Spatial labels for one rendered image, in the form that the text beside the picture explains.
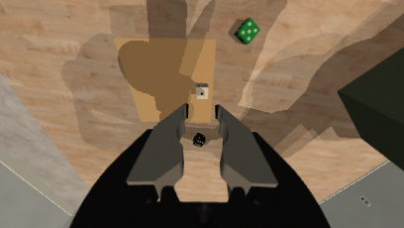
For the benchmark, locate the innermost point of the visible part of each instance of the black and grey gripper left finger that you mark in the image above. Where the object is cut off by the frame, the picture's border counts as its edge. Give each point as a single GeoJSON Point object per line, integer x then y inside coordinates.
{"type": "Point", "coordinates": [138, 175]}

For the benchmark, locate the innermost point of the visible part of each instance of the green die with white pips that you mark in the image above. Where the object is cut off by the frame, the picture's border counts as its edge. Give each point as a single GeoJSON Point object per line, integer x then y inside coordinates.
{"type": "Point", "coordinates": [247, 31]}

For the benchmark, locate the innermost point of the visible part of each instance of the beige and black die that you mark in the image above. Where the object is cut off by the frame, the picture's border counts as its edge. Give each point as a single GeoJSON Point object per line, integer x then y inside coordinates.
{"type": "Point", "coordinates": [201, 91]}

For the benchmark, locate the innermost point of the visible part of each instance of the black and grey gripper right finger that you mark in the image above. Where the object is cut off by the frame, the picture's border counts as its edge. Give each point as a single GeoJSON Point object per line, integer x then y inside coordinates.
{"type": "Point", "coordinates": [250, 162]}

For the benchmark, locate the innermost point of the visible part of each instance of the black die with white pips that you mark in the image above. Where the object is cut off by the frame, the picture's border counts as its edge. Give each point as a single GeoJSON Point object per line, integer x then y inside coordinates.
{"type": "Point", "coordinates": [199, 140]}

